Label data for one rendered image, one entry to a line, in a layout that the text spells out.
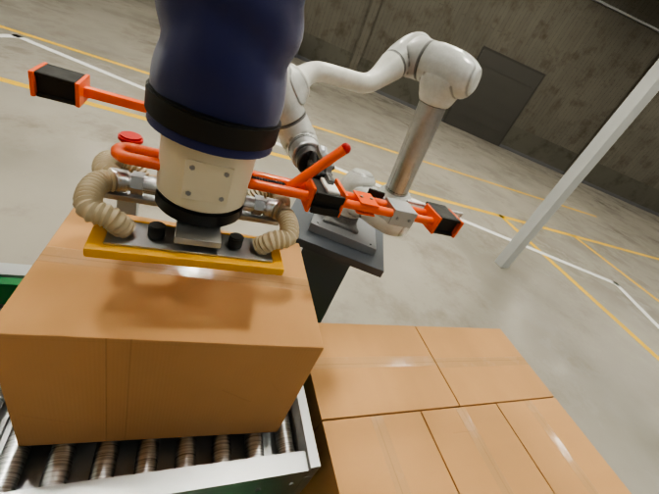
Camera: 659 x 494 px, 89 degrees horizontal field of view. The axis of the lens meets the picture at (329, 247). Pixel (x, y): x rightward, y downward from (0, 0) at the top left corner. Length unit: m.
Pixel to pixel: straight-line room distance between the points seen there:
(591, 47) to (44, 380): 16.18
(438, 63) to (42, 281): 1.21
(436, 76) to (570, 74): 14.81
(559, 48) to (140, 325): 15.54
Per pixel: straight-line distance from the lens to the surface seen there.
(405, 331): 1.63
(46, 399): 0.93
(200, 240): 0.65
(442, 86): 1.28
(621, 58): 16.71
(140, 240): 0.67
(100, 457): 1.08
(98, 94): 0.96
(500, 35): 15.05
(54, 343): 0.78
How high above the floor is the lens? 1.54
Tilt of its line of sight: 32 degrees down
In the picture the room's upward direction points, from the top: 24 degrees clockwise
